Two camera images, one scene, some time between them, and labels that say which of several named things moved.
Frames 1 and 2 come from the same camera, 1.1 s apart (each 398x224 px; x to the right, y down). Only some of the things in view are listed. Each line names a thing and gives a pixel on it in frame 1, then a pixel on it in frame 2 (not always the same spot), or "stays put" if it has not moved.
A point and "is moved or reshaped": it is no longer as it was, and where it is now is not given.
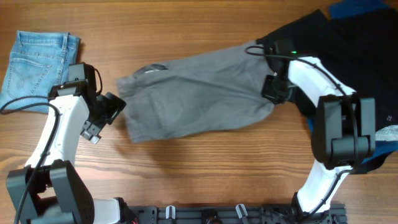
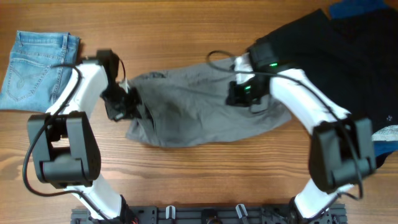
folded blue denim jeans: x=38 y=62 stays put
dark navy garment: x=360 y=50 stays put
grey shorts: x=196 y=94 is moved or reshaped
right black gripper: x=273 y=90 → x=237 y=95
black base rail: x=232 y=214 stays put
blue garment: x=386 y=135 stays put
